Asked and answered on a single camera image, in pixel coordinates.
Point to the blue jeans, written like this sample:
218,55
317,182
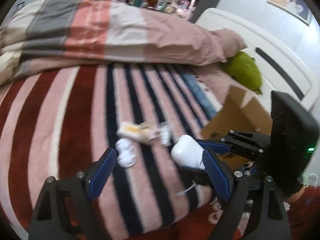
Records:
200,95

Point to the yellow and white packet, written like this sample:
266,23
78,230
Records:
135,131

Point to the small white rounded case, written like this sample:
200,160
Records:
125,152

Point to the red printed clothing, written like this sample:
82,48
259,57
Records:
195,222

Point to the person's right forearm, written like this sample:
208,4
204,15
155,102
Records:
306,212

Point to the green plush toy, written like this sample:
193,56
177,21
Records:
243,68

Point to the brown cardboard box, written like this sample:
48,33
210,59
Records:
237,120

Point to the white bed headboard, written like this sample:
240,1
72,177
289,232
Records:
272,52

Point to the clear plastic packet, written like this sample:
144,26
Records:
165,132

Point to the pink and grey checked quilt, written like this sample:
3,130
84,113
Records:
112,30

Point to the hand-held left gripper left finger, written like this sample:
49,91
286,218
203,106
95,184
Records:
102,172

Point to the framed wall picture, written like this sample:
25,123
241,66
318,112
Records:
290,3

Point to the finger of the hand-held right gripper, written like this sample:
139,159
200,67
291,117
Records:
195,176
215,147

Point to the red and pink striped blanket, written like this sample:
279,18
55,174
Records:
75,130

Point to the white earbuds case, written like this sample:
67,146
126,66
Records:
186,151

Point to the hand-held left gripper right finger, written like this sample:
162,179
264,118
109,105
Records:
216,177

